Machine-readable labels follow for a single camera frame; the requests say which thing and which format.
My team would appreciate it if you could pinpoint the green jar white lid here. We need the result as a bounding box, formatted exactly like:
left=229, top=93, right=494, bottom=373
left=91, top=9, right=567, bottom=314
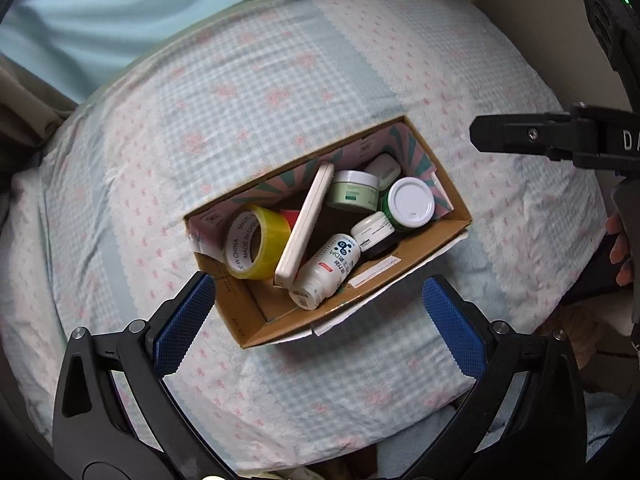
left=381, top=177, right=435, bottom=232

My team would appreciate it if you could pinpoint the white earbuds case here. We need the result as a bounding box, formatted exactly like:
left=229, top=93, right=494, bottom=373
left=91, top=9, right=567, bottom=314
left=363, top=153, right=401, bottom=193

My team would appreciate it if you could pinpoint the yellow tape roll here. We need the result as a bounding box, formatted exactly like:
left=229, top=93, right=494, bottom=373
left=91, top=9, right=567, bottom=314
left=224, top=205, right=291, bottom=281

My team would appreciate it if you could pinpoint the small white round jar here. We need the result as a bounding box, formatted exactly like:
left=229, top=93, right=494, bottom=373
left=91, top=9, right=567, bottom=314
left=350, top=211, right=397, bottom=259

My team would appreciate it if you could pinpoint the pale green cream jar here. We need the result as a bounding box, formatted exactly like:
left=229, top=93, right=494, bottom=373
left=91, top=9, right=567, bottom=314
left=326, top=170, right=380, bottom=212

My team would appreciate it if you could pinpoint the white pill bottle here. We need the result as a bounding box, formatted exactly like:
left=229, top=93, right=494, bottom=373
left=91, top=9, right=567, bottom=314
left=288, top=234, right=361, bottom=310

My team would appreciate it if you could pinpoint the red rectangular box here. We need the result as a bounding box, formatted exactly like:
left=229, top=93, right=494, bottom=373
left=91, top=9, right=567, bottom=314
left=278, top=209, right=300, bottom=230

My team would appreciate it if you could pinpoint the white remote case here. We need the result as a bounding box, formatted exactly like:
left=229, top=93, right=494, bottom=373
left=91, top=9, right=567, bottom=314
left=273, top=162, right=335, bottom=288

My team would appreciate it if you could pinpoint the person's right hand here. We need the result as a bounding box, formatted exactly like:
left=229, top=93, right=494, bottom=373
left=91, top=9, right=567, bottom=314
left=605, top=212, right=634, bottom=286

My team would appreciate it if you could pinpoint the cardboard box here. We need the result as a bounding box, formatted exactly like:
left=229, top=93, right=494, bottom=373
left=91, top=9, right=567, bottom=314
left=186, top=117, right=472, bottom=349

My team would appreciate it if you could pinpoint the left brown curtain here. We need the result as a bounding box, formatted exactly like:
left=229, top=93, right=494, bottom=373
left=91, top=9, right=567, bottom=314
left=1, top=55, right=77, bottom=157

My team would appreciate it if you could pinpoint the light blue hanging cloth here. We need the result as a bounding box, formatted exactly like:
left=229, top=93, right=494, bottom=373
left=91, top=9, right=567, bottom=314
left=1, top=0, right=243, bottom=103

